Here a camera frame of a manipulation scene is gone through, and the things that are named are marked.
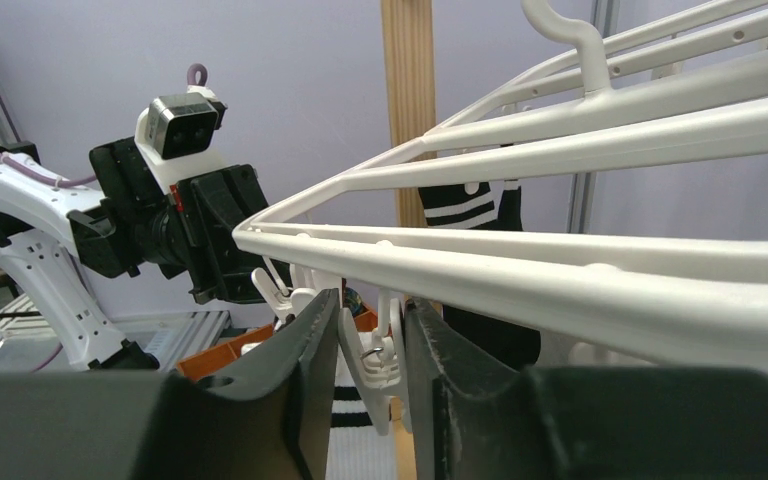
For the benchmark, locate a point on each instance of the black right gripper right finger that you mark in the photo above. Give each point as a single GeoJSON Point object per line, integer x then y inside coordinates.
{"type": "Point", "coordinates": [475, 418]}

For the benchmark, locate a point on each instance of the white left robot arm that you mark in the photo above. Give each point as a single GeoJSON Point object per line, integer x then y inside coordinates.
{"type": "Point", "coordinates": [37, 250]}

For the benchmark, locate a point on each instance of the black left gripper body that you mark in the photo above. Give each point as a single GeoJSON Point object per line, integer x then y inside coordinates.
{"type": "Point", "coordinates": [147, 213]}

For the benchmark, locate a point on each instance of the wooden hanger stand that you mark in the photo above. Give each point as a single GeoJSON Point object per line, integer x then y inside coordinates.
{"type": "Point", "coordinates": [407, 28]}

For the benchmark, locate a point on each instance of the black white-striped sock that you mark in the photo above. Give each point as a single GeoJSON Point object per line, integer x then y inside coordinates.
{"type": "Point", "coordinates": [513, 345]}
{"type": "Point", "coordinates": [473, 206]}

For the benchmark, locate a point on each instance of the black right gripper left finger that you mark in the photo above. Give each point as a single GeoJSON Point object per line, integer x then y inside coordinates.
{"type": "Point", "coordinates": [266, 415]}

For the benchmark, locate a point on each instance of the white black-striped sock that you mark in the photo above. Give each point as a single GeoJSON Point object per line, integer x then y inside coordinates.
{"type": "Point", "coordinates": [356, 449]}

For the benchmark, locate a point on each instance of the white plastic clip hanger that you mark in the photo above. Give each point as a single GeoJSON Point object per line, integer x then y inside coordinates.
{"type": "Point", "coordinates": [685, 301]}

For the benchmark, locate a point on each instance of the orange compartment tray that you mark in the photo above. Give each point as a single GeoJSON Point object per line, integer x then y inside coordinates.
{"type": "Point", "coordinates": [209, 361]}

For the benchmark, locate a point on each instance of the rolled dark green sock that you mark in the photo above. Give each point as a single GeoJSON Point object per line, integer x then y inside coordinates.
{"type": "Point", "coordinates": [353, 301]}

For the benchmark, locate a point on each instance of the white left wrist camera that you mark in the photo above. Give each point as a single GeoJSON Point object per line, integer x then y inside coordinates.
{"type": "Point", "coordinates": [174, 134]}

